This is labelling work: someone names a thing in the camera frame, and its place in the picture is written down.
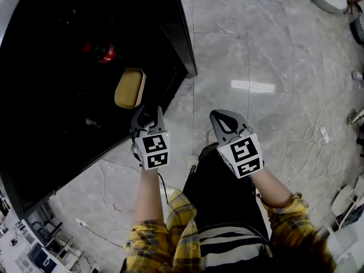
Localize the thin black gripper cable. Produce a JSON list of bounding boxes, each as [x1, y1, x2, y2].
[[157, 171, 171, 206]]

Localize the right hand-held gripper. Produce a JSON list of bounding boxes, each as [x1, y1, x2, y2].
[[209, 109, 265, 179]]

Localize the person's shoe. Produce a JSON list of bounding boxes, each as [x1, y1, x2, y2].
[[205, 128, 220, 147]]

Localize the white folding chair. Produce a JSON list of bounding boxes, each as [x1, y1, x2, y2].
[[326, 177, 364, 257]]

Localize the person's right forearm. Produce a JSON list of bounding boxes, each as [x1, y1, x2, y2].
[[250, 168, 295, 209]]

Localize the person's left forearm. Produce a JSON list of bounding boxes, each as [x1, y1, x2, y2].
[[134, 167, 166, 228]]

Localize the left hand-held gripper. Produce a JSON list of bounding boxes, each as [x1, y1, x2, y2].
[[130, 105, 171, 171]]

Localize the black and white striped top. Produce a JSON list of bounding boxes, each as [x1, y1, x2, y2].
[[197, 222, 272, 273]]

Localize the black trousers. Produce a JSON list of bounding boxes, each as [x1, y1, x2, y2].
[[181, 144, 271, 240]]

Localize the tan container with lid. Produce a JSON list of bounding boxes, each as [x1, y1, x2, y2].
[[114, 68, 147, 110]]

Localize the white power adapter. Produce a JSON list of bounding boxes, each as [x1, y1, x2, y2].
[[319, 126, 331, 143]]

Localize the cluttered white shelf unit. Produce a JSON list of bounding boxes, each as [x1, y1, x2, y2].
[[0, 184, 86, 273]]

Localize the white looped floor cable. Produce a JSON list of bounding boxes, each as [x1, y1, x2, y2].
[[283, 104, 347, 186]]

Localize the thin white floor cable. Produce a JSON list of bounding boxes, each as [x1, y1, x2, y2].
[[74, 160, 129, 249]]

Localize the yellow plaid shirt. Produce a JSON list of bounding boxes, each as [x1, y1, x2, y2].
[[123, 188, 326, 273]]

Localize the black fridge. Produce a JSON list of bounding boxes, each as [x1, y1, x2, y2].
[[0, 0, 198, 213]]

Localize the red can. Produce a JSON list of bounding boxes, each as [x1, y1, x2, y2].
[[82, 41, 118, 64]]

